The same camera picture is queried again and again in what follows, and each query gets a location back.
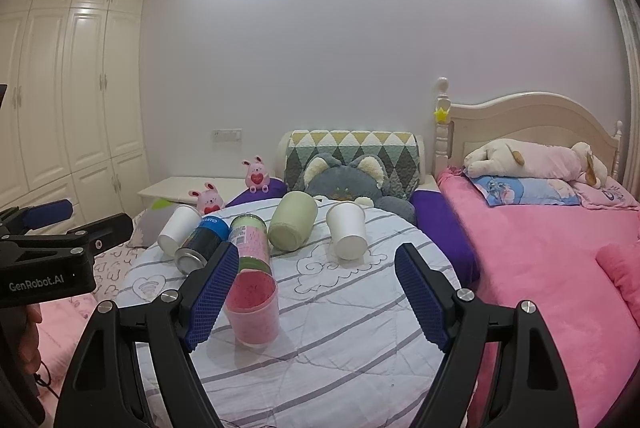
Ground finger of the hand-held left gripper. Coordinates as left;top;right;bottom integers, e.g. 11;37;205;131
55;213;135;259
0;199;74;239

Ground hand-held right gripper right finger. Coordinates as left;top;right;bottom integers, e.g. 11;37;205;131
394;242;581;428

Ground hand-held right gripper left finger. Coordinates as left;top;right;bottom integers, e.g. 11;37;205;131
59;242;240;428

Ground white paper cup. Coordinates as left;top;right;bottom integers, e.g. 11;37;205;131
326;201;368;261
157;204;202;257

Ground pink translucent plastic cup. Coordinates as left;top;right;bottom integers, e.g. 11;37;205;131
223;269;280;348

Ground pale green cup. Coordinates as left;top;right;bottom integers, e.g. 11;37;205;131
267;190;319;252

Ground person's left hand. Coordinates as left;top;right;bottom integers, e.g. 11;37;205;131
21;304;45;376

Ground grey cushion with green leaf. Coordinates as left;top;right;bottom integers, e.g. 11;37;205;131
131;198;177;250

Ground heart print sheet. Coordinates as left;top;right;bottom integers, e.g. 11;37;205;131
92;238;151;304

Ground pale pink quilt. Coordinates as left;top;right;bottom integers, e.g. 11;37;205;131
35;297;97;404

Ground blue metal can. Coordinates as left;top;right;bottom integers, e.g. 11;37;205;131
174;215;230;274

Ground pink and green labelled jar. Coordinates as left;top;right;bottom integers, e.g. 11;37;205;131
227;214;273;279

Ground white nightstand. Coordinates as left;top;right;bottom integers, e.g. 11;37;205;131
137;176;251;209

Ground pink rabbit toy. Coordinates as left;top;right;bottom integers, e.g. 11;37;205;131
242;155;271;194
189;182;224;215

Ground white striped quilt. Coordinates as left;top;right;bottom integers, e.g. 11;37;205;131
115;198;463;428

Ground pink fleece blanket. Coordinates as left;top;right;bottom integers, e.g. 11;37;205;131
435;167;640;428

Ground grey cat plush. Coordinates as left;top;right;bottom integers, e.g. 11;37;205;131
292;154;417;225

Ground cream wardrobe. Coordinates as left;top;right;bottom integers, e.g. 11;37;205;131
0;0;152;229

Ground blue cartoon pillow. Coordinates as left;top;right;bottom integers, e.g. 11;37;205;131
470;174;584;209

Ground triangle patterned quilted cover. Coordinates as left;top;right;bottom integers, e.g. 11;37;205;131
284;129;420;199

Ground white and pink plush dog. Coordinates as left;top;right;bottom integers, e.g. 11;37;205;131
462;141;609;189

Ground cream wooden bed headboard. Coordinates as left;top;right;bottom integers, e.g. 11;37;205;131
433;77;626;185

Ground pink fleece cushion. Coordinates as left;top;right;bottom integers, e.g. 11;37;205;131
595;240;640;330

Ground pink printed pillow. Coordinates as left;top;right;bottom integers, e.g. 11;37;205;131
570;177;640;212

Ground white curtain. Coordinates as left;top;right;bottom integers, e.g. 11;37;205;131
599;0;640;144

